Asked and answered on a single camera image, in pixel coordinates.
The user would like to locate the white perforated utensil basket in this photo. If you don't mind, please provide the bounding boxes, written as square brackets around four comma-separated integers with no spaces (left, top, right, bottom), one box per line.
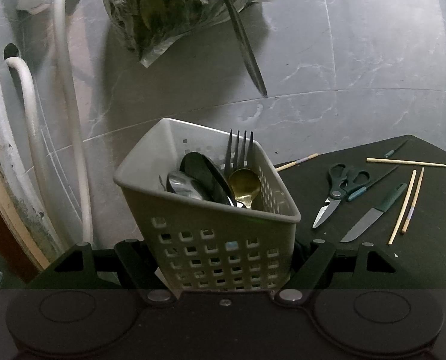
[114,118,301,291]

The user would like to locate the steel spoon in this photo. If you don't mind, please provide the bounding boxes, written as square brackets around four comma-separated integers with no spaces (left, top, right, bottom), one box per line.
[167,171,207,201]

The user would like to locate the large dark spoon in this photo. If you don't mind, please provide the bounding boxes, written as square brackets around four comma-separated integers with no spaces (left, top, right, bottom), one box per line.
[180,152,235,206]

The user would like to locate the gold spoon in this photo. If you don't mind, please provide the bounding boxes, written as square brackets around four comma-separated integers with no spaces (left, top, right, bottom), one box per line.
[229,168,261,209]

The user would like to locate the purple banded bamboo chopstick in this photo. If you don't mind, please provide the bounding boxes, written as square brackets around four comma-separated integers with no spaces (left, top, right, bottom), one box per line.
[275,153,319,172]

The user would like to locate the black steel fork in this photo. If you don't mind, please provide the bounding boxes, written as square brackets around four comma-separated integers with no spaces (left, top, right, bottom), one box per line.
[224,130,254,176]

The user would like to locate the dark green scissors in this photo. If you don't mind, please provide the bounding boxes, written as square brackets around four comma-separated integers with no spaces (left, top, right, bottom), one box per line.
[312,163,371,229]

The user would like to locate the bamboo chopstick pair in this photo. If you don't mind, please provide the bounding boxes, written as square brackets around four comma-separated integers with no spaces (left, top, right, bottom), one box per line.
[387,169,417,245]
[401,167,425,234]

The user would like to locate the long bamboo chopstick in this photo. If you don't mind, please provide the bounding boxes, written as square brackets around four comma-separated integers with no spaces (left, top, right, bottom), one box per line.
[366,158,446,168]

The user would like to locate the green handled kitchen knife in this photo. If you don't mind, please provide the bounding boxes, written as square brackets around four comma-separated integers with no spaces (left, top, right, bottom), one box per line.
[340,183,408,243]

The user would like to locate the teal handled black skewer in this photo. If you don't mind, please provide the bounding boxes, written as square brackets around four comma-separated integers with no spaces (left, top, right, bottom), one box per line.
[347,165,399,202]

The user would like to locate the teal handled thin skewer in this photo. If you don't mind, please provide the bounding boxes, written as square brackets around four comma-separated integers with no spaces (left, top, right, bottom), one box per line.
[384,139,408,158]

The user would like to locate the brown wooden door frame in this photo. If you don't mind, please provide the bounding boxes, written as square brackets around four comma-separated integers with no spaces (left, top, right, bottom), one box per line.
[0,172,49,283]

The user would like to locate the white hose from tap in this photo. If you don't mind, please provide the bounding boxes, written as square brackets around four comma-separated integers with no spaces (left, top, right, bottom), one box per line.
[52,0,94,245]

